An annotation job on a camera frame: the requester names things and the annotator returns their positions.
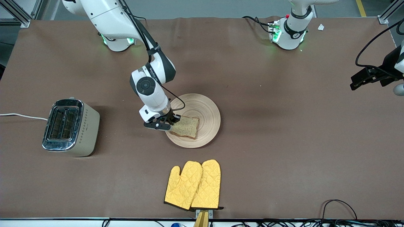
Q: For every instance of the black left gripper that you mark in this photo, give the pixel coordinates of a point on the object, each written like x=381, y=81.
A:
x=389, y=64

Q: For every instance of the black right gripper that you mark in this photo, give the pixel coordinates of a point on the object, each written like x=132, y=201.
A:
x=170, y=117

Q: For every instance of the brown bread slice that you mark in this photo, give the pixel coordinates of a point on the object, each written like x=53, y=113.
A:
x=187, y=127

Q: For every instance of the round wooden plate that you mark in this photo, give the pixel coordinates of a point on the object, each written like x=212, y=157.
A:
x=205, y=110

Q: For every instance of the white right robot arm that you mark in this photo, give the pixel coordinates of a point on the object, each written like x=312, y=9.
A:
x=107, y=19

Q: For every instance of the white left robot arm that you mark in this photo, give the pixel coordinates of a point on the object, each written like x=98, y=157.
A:
x=292, y=31

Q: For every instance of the beige and chrome toaster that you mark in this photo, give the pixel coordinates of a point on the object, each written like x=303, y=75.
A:
x=72, y=126

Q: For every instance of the small white paper scrap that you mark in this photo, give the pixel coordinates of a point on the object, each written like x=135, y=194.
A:
x=321, y=27

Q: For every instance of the yellow quilted oven mitt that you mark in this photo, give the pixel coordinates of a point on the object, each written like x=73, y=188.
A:
x=181, y=186
x=208, y=186

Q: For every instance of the brown table cloth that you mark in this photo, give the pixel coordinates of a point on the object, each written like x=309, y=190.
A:
x=252, y=78

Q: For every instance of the aluminium frame profile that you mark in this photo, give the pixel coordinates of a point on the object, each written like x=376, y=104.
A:
x=22, y=15
x=386, y=14

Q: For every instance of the wooden clamp with metal bracket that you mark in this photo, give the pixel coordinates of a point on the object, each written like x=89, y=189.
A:
x=202, y=219

